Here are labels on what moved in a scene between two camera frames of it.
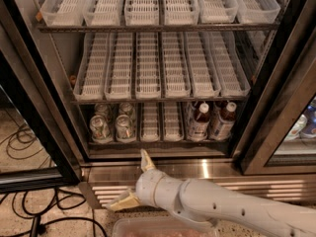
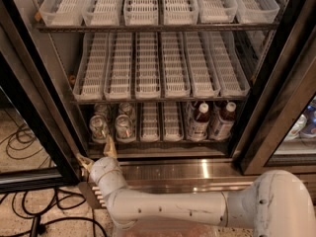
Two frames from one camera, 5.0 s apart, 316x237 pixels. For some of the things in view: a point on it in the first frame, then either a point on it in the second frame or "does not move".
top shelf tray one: (64, 5) does not move
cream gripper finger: (146, 163) -> (110, 148)
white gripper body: (145, 186) -> (103, 169)
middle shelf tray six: (229, 65) does not move
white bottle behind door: (297, 128) does not move
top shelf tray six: (255, 3) does not move
